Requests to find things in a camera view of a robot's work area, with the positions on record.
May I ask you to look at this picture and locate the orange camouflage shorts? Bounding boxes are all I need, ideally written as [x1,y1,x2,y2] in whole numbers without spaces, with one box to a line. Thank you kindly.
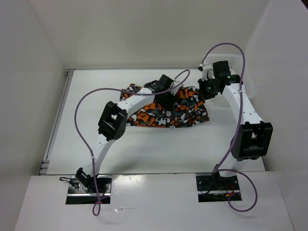
[127,86,209,128]

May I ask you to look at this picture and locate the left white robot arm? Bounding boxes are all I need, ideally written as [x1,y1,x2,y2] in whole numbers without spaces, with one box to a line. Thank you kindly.
[74,75,181,193]

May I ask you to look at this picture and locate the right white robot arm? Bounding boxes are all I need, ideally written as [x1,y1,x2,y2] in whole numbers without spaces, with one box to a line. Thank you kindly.
[198,61,273,189]

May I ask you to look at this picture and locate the white plastic basket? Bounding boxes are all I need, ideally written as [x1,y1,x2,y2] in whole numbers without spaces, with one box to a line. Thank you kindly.
[203,54,257,100]

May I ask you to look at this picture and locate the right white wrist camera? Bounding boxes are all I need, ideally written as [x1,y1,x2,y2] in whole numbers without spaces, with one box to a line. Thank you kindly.
[198,64,215,80]

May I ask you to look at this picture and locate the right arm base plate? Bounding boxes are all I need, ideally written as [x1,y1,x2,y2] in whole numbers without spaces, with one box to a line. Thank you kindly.
[195,173,242,203]

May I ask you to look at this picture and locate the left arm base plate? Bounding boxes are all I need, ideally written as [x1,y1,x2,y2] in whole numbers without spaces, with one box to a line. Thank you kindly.
[62,175,112,205]

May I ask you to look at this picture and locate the aluminium rail frame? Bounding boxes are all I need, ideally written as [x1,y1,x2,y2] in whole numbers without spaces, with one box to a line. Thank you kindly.
[38,69,75,175]

